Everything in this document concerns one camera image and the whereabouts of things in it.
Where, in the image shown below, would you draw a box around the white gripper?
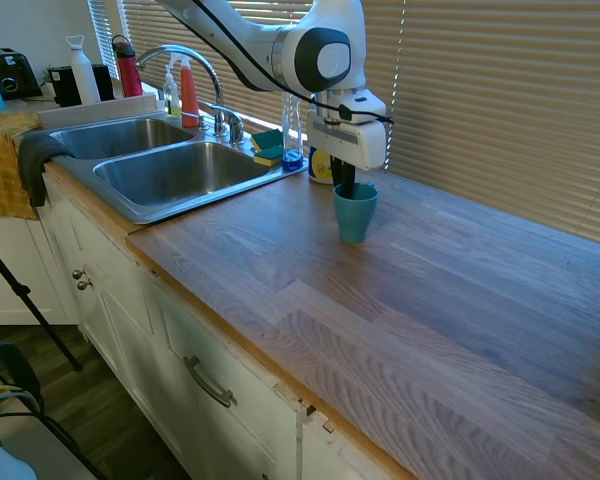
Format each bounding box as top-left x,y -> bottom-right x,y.
306,106 -> 388,198

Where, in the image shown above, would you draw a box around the teal mug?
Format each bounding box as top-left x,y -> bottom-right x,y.
333,182 -> 380,245

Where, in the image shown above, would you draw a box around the stainless steel double sink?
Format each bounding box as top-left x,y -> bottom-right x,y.
46,113 -> 310,226

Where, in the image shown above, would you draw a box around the Lysol wipes canister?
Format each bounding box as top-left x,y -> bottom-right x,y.
307,145 -> 335,187

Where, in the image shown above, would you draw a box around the clear bottle with blue liquid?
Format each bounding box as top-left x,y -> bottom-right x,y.
280,91 -> 304,173

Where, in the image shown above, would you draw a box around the yellow green sponge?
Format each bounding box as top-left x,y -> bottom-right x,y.
252,145 -> 285,169
250,128 -> 285,152

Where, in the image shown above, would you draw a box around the orange spray bottle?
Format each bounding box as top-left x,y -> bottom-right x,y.
179,55 -> 202,129

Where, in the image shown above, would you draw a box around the chrome faucet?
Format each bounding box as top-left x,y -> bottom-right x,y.
135,44 -> 247,147

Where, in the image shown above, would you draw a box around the wide wooden window blinds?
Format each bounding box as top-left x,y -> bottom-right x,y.
350,0 -> 600,250

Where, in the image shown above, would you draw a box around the yellow dish soap pump bottle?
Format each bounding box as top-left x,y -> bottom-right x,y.
162,53 -> 183,120

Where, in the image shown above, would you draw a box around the red water bottle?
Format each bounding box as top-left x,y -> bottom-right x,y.
110,34 -> 145,99

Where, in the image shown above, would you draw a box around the narrow wooden window blinds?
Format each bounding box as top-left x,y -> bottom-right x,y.
116,0 -> 332,135

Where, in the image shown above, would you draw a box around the white kitchen cabinet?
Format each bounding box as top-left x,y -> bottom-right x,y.
0,164 -> 417,480

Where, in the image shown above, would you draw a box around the white water bottle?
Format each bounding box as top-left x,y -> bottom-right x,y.
64,34 -> 102,106

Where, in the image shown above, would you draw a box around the black coffee appliance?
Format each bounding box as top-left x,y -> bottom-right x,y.
48,63 -> 116,108

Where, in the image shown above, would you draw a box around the grey cloth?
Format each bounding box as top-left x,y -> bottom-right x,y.
17,130 -> 77,209

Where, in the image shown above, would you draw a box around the black tripod leg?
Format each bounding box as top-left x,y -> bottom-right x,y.
0,231 -> 84,373

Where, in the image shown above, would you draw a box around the black toaster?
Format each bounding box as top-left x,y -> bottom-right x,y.
0,47 -> 44,101

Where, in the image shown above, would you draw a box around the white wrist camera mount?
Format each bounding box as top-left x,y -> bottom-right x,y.
324,87 -> 389,126

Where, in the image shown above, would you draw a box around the metal drawer handle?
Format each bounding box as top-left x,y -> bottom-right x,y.
182,355 -> 239,409

